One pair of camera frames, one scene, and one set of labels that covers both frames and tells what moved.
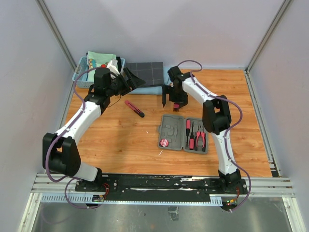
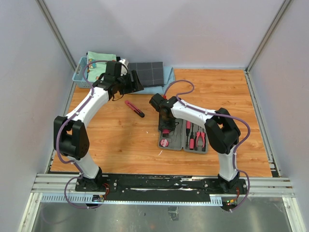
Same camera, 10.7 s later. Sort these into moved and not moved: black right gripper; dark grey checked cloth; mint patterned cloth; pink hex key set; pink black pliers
Moved: pink hex key set; black right gripper
Not moved: pink black pliers; mint patterned cloth; dark grey checked cloth
